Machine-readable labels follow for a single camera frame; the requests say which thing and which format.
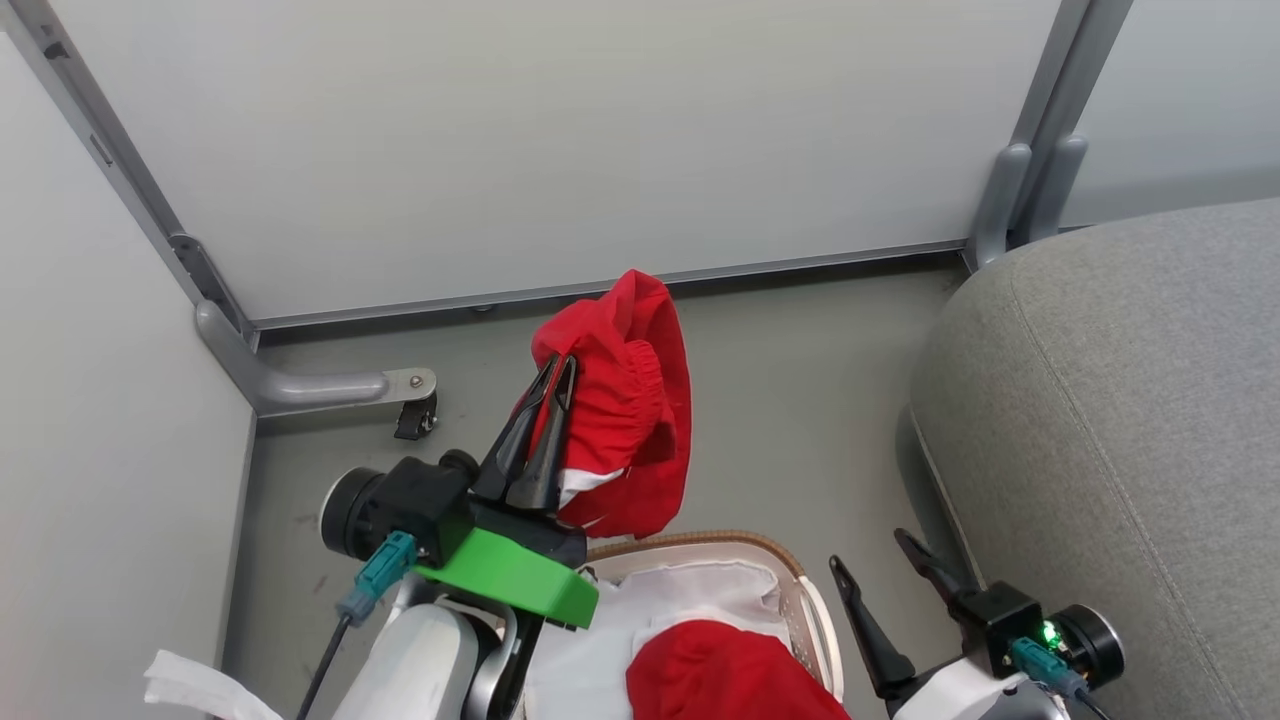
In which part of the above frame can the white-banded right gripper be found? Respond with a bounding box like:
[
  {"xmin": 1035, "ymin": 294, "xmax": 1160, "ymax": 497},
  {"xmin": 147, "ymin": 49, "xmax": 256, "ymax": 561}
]
[{"xmin": 830, "ymin": 528, "xmax": 1031, "ymax": 720}]

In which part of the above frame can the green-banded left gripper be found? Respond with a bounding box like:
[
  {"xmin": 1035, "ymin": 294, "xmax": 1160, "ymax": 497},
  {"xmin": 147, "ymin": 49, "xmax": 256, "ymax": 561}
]
[{"xmin": 415, "ymin": 357, "xmax": 599, "ymax": 629}]

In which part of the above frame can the red garment with white trim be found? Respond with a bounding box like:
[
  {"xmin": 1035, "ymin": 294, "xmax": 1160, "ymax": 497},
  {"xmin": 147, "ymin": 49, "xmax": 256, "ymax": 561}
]
[{"xmin": 515, "ymin": 268, "xmax": 693, "ymax": 541}]

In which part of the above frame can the white laundry basket brown rim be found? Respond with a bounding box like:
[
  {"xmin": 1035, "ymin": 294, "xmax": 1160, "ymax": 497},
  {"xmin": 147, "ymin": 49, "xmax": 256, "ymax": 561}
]
[{"xmin": 580, "ymin": 530, "xmax": 846, "ymax": 720}]

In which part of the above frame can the white basket liner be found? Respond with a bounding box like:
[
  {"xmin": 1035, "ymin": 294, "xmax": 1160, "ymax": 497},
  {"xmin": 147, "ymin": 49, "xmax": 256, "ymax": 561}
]
[{"xmin": 525, "ymin": 560, "xmax": 801, "ymax": 720}]

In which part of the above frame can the black caster wheel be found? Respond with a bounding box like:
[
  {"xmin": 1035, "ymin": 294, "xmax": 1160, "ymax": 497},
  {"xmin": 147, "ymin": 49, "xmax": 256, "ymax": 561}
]
[{"xmin": 394, "ymin": 395, "xmax": 439, "ymax": 442}]

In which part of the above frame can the plain red garment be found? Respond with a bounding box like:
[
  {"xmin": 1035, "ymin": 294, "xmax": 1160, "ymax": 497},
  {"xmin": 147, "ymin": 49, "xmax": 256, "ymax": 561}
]
[{"xmin": 627, "ymin": 619, "xmax": 851, "ymax": 720}]

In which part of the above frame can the grey partition foot bar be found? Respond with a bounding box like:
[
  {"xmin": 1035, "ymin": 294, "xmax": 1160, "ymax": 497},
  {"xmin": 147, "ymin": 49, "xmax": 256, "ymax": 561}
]
[{"xmin": 195, "ymin": 300, "xmax": 438, "ymax": 419}]

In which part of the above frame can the grey fabric sofa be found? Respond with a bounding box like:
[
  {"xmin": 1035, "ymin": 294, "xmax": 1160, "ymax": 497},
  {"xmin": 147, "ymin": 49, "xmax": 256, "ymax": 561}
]
[{"xmin": 905, "ymin": 197, "xmax": 1280, "ymax": 720}]

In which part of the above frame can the white crumpled cloth piece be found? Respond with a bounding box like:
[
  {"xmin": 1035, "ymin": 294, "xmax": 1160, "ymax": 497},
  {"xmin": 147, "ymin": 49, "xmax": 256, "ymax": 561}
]
[{"xmin": 143, "ymin": 650, "xmax": 286, "ymax": 720}]

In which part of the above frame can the right teal-plug black cable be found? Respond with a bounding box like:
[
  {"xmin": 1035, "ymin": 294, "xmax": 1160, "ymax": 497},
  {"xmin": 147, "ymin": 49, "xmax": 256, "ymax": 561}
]
[{"xmin": 1010, "ymin": 637, "xmax": 1111, "ymax": 720}]

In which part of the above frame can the teal-plug black cable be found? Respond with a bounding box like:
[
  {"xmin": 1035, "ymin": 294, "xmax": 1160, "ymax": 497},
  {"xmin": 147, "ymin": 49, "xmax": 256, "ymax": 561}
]
[
  {"xmin": 295, "ymin": 530, "xmax": 419, "ymax": 720},
  {"xmin": 1010, "ymin": 637, "xmax": 1111, "ymax": 720}
]

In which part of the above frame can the left teal-plug black cable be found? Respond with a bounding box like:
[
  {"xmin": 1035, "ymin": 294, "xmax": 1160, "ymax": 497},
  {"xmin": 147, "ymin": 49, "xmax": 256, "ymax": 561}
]
[{"xmin": 295, "ymin": 530, "xmax": 419, "ymax": 720}]

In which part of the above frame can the grey partition bottom rail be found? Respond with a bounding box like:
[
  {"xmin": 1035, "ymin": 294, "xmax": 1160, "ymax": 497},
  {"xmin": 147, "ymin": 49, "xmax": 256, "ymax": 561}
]
[{"xmin": 250, "ymin": 240, "xmax": 966, "ymax": 331}]

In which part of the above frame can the grey hinged partition frame post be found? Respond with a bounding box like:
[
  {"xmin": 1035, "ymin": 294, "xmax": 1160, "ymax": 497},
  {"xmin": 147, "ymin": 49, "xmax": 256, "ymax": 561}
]
[{"xmin": 0, "ymin": 0, "xmax": 261, "ymax": 351}]

